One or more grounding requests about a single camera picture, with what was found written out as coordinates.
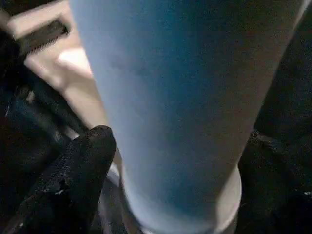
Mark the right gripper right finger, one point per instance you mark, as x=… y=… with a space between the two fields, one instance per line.
x=282 y=190

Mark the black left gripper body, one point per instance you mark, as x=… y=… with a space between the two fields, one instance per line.
x=39 y=39

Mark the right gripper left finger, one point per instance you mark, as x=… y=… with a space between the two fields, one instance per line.
x=68 y=185

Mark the white plastic table top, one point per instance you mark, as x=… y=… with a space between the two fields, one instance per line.
x=73 y=83

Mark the white plastic table leg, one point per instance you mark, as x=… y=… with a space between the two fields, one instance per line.
x=185 y=97

